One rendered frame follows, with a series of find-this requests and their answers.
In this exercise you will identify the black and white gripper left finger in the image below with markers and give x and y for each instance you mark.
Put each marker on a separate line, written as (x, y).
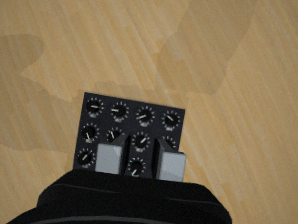
(110, 158)

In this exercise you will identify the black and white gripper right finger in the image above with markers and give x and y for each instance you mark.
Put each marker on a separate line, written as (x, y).
(172, 163)

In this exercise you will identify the black knob box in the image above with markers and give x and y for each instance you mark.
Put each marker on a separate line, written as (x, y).
(97, 120)

